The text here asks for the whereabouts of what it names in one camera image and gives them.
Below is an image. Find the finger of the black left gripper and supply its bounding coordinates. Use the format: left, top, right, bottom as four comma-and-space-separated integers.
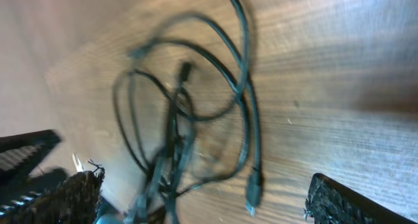
1, 129, 61, 185
1, 168, 69, 217

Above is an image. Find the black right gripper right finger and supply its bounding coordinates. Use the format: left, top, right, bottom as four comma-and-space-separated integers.
304, 173, 415, 224

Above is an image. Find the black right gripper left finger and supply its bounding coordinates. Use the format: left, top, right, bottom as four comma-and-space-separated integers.
1, 170, 105, 224

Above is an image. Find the black usb cable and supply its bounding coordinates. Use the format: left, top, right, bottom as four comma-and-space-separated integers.
110, 0, 264, 224

